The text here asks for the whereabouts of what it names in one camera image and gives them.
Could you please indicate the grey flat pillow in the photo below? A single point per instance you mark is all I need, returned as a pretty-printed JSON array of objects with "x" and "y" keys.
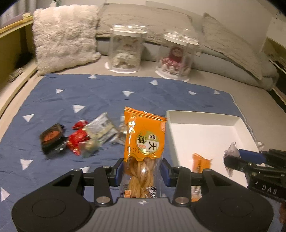
[
  {"x": 220, "y": 39},
  {"x": 156, "y": 20}
]

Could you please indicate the black orange snack packet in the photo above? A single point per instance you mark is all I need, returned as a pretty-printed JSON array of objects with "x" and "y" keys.
[{"x": 53, "y": 141}]

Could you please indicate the clear jar red doll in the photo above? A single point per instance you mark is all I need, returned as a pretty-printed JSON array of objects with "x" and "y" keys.
[{"x": 176, "y": 55}]

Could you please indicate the red snack packet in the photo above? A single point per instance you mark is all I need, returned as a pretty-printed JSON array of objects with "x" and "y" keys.
[{"x": 75, "y": 139}]

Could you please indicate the fluffy white pillow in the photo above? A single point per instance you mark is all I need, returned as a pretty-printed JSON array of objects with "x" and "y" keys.
[{"x": 65, "y": 37}]

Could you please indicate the orange twisted dough snack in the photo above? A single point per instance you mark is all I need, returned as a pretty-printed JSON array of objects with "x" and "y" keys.
[{"x": 144, "y": 149}]

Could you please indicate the clear brown cake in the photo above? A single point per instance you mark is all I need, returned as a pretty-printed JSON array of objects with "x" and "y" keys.
[{"x": 231, "y": 152}]

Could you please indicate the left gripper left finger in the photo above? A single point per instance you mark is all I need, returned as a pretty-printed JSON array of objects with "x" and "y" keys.
[{"x": 104, "y": 178}]

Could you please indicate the silver green snack packet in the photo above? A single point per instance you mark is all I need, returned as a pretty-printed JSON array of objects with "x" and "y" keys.
[{"x": 100, "y": 130}]

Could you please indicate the grey flat pillow left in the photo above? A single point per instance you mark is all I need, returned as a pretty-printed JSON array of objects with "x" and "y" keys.
[{"x": 156, "y": 20}]

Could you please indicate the small red candy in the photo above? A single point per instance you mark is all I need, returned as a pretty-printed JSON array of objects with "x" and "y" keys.
[{"x": 80, "y": 124}]

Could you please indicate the right wooden shelf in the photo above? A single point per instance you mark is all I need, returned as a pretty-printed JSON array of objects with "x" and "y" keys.
[{"x": 274, "y": 48}]

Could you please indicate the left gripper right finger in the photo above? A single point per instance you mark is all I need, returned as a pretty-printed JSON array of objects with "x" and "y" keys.
[{"x": 180, "y": 178}]

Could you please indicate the grey folded duvet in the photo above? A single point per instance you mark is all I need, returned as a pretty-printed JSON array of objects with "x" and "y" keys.
[{"x": 209, "y": 63}]

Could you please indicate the clear jar white doll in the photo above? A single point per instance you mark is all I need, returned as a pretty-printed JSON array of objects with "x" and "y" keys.
[{"x": 125, "y": 48}]

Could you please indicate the white cardboard tray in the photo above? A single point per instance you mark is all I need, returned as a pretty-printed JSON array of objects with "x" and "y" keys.
[{"x": 206, "y": 134}]

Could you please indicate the wooden bedside shelf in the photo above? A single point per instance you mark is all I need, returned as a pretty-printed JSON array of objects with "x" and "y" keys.
[{"x": 17, "y": 57}]

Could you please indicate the grey flat pillow right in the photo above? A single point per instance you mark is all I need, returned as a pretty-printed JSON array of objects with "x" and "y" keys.
[{"x": 220, "y": 39}]

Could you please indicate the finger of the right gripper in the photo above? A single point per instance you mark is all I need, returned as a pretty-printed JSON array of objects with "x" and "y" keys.
[
  {"x": 253, "y": 157},
  {"x": 237, "y": 164}
]

